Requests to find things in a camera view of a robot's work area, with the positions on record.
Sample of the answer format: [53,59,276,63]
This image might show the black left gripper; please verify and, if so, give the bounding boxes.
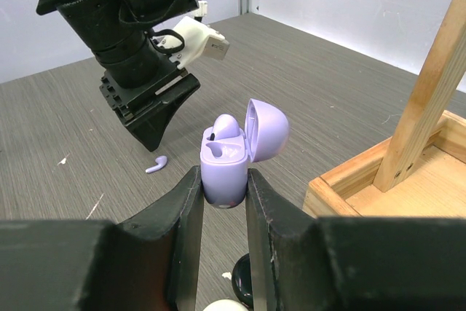
[98,54,200,151]

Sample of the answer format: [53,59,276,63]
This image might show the purple earbud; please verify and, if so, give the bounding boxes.
[209,114,240,141]
[145,155,167,174]

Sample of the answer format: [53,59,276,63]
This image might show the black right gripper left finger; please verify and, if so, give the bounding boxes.
[1,166,204,310]

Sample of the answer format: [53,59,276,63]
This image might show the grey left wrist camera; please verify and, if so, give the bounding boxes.
[153,0,229,70]

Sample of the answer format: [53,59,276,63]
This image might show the black round charging case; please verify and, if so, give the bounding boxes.
[232,253,253,309]

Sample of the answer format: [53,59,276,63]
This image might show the white round charging case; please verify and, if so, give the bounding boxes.
[203,299,248,311]

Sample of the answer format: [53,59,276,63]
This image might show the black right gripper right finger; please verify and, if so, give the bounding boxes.
[245,169,465,310]

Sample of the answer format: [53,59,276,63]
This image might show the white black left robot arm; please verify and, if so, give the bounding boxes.
[36,0,200,151]

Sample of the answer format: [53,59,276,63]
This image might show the wooden clothes rack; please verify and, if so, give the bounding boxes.
[302,0,465,218]

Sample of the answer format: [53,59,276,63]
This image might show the purple round charging case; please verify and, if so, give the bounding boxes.
[200,99,290,209]

